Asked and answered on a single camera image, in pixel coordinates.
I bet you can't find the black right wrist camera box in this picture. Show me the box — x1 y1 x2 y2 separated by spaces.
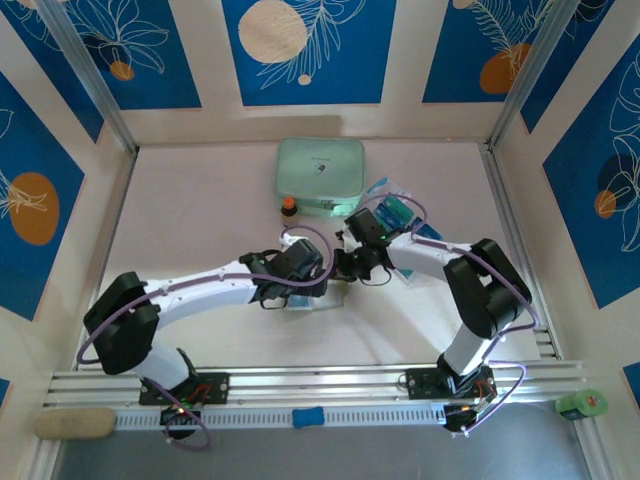
343 208 389 244

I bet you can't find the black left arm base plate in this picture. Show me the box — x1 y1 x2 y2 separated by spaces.
138 372 231 407

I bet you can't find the white blue surgical packet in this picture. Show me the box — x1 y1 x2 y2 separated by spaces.
366 177 410 201

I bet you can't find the slotted grey cable duct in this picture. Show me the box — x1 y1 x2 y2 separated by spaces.
113 402 447 430

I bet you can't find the aluminium side rail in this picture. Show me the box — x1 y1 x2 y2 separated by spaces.
480 144 562 362

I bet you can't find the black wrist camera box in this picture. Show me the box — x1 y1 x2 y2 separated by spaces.
278 227 325 282
343 208 389 244

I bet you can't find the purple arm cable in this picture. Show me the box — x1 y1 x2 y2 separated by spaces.
357 192 541 439
77 224 336 454

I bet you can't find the blue bone-shaped clip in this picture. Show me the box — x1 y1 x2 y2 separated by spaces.
291 407 326 430

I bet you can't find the beige oblong pad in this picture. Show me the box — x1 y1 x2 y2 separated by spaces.
33 406 117 441

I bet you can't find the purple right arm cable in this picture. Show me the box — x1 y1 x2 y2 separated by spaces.
357 192 541 439

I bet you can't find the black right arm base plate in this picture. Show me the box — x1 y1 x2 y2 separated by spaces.
405 367 497 401

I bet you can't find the clear plastic bag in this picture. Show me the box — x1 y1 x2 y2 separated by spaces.
283 279 347 312

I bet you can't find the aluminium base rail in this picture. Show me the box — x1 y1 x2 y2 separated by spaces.
43 358 587 407

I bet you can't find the aluminium frame post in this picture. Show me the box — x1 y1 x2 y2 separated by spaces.
34 0 140 155
27 437 66 480
487 0 621 151

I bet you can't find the mint green zip pouch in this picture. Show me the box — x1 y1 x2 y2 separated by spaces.
273 137 366 219

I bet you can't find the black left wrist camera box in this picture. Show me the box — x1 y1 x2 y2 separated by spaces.
278 227 325 282

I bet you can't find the green round canister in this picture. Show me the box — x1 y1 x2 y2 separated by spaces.
554 388 609 420

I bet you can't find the clear plastic packet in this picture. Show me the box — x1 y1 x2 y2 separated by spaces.
393 264 422 287

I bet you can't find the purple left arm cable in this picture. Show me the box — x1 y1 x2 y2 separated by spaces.
77 224 336 454

